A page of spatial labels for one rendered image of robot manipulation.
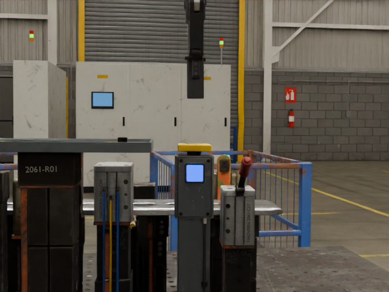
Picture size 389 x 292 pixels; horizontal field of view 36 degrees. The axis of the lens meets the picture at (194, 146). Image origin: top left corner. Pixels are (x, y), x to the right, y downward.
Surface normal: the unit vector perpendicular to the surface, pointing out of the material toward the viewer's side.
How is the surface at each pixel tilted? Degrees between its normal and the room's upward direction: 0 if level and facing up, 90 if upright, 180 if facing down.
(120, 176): 90
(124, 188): 90
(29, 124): 90
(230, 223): 90
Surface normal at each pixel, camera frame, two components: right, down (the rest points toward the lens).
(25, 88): 0.10, 0.05
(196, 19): 0.04, 0.29
